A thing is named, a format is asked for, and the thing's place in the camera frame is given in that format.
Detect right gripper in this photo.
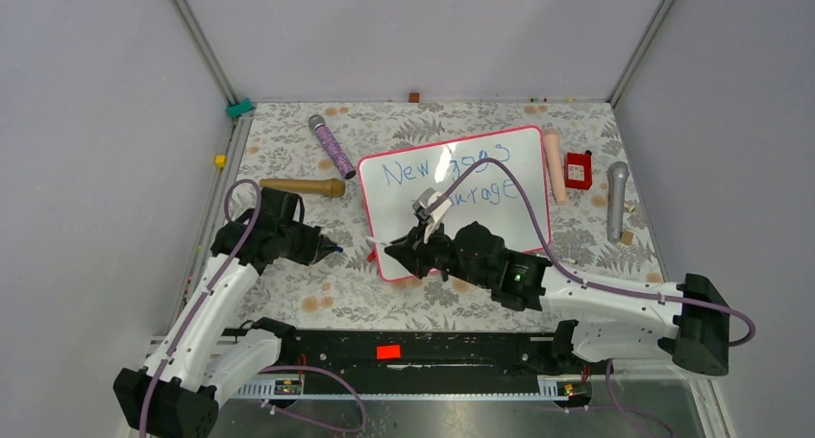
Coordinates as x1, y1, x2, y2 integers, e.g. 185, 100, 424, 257
385, 216, 492, 289

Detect pink framed whiteboard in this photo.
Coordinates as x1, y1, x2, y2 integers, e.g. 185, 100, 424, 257
358, 126, 551, 281

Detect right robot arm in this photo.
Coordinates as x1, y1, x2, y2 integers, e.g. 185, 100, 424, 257
383, 222, 729, 377

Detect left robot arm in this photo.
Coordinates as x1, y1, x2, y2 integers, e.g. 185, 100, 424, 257
113, 182, 340, 437

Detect gold toy microphone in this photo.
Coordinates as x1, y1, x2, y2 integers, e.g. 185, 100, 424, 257
259, 178, 346, 198

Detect red tape label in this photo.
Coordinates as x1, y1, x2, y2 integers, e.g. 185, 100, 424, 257
375, 344, 402, 360

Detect teal corner clamp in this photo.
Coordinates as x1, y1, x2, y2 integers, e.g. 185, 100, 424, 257
226, 99, 255, 118

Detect peach toy microphone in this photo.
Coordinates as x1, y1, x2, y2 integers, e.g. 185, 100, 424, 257
543, 128, 567, 206

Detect floral patterned table mat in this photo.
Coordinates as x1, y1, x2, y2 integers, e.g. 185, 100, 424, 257
228, 102, 663, 332

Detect red small box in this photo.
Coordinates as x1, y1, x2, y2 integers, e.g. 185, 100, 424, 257
564, 151, 593, 190

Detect wooden small cube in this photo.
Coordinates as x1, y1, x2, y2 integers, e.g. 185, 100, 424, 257
619, 231, 635, 246

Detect silver toy microphone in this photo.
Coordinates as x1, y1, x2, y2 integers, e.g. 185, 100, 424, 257
606, 161, 630, 243

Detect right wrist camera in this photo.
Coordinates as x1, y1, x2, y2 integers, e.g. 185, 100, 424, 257
412, 188, 453, 244

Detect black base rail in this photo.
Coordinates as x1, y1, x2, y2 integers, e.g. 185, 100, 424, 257
173, 317, 616, 379

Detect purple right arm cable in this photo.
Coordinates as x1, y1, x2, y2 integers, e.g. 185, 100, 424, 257
426, 158, 757, 438

